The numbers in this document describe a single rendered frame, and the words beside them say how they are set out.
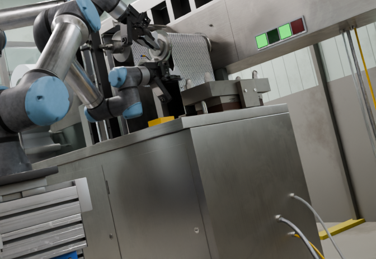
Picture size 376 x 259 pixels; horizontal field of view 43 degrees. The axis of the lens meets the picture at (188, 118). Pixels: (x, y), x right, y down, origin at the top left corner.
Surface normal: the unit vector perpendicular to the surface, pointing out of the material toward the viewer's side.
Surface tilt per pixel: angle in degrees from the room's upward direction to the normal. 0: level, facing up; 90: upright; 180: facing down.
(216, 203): 90
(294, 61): 90
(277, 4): 90
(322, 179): 90
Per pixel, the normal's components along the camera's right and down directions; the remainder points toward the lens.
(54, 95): 0.91, -0.15
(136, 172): -0.68, 0.09
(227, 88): 0.70, -0.21
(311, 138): -0.82, 0.14
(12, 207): 0.53, -0.19
